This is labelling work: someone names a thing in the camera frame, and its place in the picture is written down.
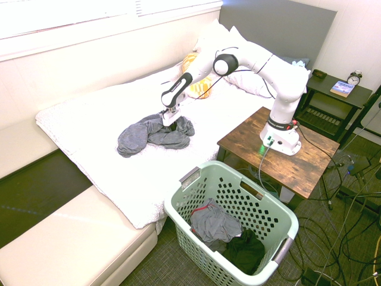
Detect grey garment with red trim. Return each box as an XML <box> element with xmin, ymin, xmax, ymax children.
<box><xmin>189</xmin><ymin>198</ymin><xmax>245</xmax><ymax>253</ymax></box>

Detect black alarm clock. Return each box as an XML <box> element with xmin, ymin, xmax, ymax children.
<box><xmin>346</xmin><ymin>70</ymin><xmax>363</xmax><ymax>86</ymax></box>

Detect black power adapter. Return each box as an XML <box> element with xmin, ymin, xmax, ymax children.
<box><xmin>302</xmin><ymin>268</ymin><xmax>318</xmax><ymax>285</ymax></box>

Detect blue book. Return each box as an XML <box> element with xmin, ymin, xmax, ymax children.
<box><xmin>329</xmin><ymin>80</ymin><xmax>357</xmax><ymax>98</ymax></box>

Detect white pillows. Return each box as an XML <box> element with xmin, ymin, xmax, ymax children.
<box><xmin>190</xmin><ymin>44</ymin><xmax>277</xmax><ymax>101</ymax></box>

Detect black floor cable tangle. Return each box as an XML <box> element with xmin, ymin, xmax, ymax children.
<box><xmin>294</xmin><ymin>128</ymin><xmax>381</xmax><ymax>286</ymax></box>

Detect mint green laundry basket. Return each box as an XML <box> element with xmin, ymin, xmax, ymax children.
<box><xmin>164</xmin><ymin>160</ymin><xmax>299</xmax><ymax>285</ymax></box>

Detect rustic wooden side table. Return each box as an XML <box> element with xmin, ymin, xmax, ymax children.
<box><xmin>216</xmin><ymin>106</ymin><xmax>341</xmax><ymax>211</ymax></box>

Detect white cushioned bench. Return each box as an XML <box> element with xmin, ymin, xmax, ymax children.
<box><xmin>0</xmin><ymin>186</ymin><xmax>158</xmax><ymax>286</ymax></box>

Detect yellow patterned bolster pillow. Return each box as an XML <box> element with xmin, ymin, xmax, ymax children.
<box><xmin>181</xmin><ymin>52</ymin><xmax>215</xmax><ymax>100</ymax></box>

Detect black device box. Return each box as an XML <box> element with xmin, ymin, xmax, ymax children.
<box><xmin>348</xmin><ymin>156</ymin><xmax>373</xmax><ymax>176</ymax></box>

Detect black nightstand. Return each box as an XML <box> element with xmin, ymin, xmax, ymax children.
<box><xmin>294</xmin><ymin>73</ymin><xmax>373</xmax><ymax>143</ymax></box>

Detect black camera stand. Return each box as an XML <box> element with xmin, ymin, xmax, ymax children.
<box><xmin>339</xmin><ymin>92</ymin><xmax>381</xmax><ymax>215</ymax></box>

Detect white bed blanket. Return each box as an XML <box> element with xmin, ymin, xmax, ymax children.
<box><xmin>35</xmin><ymin>64</ymin><xmax>276</xmax><ymax>236</ymax></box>

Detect teal cloth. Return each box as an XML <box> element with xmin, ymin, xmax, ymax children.
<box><xmin>281</xmin><ymin>55</ymin><xmax>310</xmax><ymax>70</ymax></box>

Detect black garment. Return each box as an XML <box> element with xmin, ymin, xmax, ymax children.
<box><xmin>222</xmin><ymin>229</ymin><xmax>266</xmax><ymax>275</ymax></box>

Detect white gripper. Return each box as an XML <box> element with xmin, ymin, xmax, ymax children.
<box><xmin>161</xmin><ymin>107</ymin><xmax>183</xmax><ymax>127</ymax></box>

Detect white patterned pillow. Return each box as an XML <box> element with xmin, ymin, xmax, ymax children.
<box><xmin>222</xmin><ymin>70</ymin><xmax>277</xmax><ymax>98</ymax></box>

